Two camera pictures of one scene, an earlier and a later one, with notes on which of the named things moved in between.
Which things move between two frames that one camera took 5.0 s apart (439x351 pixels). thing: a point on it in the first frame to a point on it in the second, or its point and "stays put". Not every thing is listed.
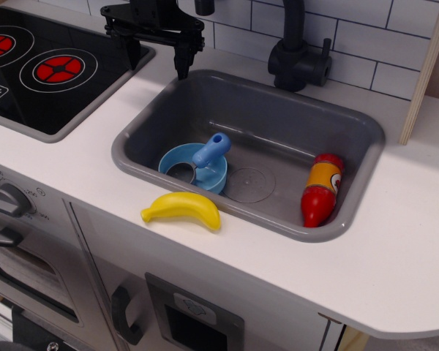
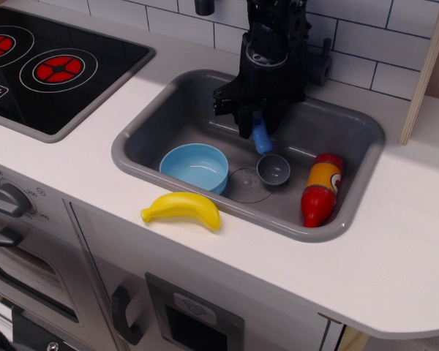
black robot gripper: x=157 y=20 to x=268 y=87
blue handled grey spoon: x=218 y=144 to x=273 y=170
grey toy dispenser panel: x=192 y=323 stays put
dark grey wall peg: x=205 y=7 stays put
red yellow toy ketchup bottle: x=320 y=194 stays put
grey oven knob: x=11 y=199 stays put
